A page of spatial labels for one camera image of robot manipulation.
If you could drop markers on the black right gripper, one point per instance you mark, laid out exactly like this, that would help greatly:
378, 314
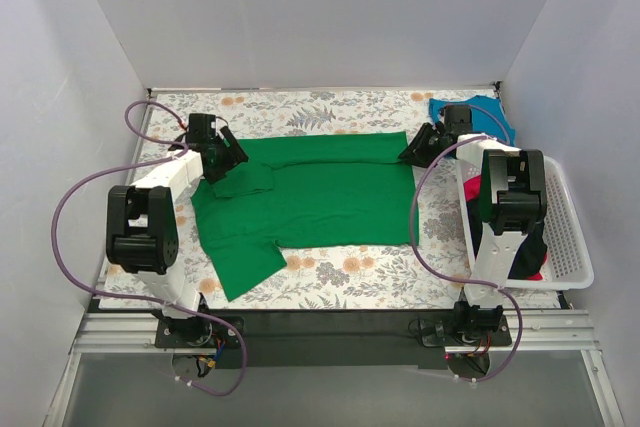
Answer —
428, 141

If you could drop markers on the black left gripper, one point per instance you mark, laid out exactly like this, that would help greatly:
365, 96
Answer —
223, 153

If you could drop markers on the green t shirt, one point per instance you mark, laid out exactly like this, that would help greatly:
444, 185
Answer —
303, 192

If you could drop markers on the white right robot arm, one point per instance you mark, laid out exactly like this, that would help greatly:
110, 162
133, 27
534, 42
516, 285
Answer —
510, 206

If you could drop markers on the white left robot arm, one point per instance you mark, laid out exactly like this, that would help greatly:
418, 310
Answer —
141, 228

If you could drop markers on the red t shirt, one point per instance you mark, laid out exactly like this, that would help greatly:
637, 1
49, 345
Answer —
472, 189

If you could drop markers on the folded blue t shirt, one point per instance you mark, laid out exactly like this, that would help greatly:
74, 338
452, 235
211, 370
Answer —
487, 116

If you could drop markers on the black t shirt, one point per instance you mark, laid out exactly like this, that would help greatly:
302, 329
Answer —
530, 257

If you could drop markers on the white plastic laundry basket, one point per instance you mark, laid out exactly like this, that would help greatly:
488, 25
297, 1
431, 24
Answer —
568, 265

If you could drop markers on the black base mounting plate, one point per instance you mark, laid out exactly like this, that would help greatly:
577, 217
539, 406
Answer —
305, 338

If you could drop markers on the aluminium frame rail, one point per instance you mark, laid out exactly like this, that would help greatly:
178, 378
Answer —
135, 332

